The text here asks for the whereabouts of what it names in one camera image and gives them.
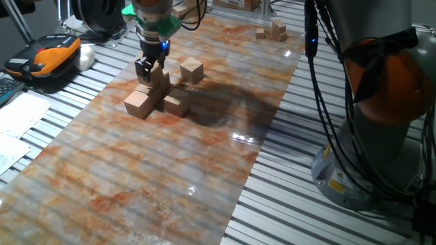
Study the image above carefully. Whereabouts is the black round machine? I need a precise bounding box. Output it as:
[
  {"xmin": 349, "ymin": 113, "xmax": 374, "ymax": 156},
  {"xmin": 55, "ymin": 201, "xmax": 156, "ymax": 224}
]
[{"xmin": 70, "ymin": 0, "xmax": 130, "ymax": 35}]

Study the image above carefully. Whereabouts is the thin metal tripod leg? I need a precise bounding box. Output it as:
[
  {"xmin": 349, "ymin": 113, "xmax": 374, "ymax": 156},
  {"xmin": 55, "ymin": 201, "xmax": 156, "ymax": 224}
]
[{"xmin": 53, "ymin": 0, "xmax": 74, "ymax": 33}]

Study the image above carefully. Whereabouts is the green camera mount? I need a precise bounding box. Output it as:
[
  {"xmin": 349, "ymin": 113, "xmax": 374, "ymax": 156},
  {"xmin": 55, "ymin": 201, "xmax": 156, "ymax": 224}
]
[{"xmin": 121, "ymin": 3, "xmax": 183, "ymax": 39}]

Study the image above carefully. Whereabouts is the black sleeved forearm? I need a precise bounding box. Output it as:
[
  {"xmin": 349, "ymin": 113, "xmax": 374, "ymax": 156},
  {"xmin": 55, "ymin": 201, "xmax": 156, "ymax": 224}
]
[{"xmin": 0, "ymin": 0, "xmax": 37, "ymax": 20}]

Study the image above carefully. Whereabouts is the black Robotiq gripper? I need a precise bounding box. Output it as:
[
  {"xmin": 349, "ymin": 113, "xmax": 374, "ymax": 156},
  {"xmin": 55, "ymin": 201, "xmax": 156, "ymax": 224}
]
[{"xmin": 134, "ymin": 38, "xmax": 171, "ymax": 83}]

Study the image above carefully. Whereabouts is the grey metal stand bar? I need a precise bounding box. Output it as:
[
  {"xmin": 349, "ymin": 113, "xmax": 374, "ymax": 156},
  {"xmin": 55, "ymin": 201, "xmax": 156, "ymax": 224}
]
[{"xmin": 3, "ymin": 0, "xmax": 35, "ymax": 45}]

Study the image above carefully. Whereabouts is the black cable with blue light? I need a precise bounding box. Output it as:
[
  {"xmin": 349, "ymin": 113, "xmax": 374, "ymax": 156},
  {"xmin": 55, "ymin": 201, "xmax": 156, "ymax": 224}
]
[{"xmin": 304, "ymin": 0, "xmax": 420, "ymax": 203}]

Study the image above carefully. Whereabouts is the black strap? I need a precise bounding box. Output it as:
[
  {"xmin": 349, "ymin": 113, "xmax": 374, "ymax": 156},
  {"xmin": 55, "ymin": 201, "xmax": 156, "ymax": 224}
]
[{"xmin": 343, "ymin": 27, "xmax": 419, "ymax": 105}]

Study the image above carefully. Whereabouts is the black keyboard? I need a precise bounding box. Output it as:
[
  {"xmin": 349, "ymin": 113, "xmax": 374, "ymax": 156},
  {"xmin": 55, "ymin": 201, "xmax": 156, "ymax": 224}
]
[{"xmin": 0, "ymin": 76, "xmax": 25, "ymax": 106}]

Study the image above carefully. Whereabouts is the brown cardboard box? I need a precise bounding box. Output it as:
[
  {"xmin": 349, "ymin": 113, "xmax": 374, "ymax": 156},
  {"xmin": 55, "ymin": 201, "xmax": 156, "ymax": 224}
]
[{"xmin": 213, "ymin": 0, "xmax": 262, "ymax": 12}]

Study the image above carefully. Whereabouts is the white paper sheet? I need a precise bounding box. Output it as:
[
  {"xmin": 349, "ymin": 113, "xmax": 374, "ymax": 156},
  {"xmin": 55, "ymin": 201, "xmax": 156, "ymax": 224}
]
[
  {"xmin": 0, "ymin": 133, "xmax": 31, "ymax": 176},
  {"xmin": 0, "ymin": 92, "xmax": 52, "ymax": 139}
]

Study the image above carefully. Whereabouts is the orange grey marble mat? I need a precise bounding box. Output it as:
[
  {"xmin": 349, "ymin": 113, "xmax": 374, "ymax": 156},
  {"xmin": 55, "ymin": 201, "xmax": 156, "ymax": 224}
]
[{"xmin": 0, "ymin": 15, "xmax": 306, "ymax": 245}]

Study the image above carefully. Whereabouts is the white rounded object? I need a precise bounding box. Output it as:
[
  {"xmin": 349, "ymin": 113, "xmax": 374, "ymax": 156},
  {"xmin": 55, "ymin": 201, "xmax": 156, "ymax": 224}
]
[{"xmin": 74, "ymin": 44, "xmax": 96, "ymax": 71}]

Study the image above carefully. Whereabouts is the orange black teach pendant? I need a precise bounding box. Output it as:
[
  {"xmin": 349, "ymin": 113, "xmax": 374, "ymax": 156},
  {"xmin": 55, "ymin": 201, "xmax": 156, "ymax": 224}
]
[{"xmin": 4, "ymin": 33, "xmax": 82, "ymax": 81}]

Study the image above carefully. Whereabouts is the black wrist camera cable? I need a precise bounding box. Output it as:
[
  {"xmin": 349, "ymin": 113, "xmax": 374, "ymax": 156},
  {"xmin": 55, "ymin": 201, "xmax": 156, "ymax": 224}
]
[{"xmin": 172, "ymin": 0, "xmax": 208, "ymax": 31}]

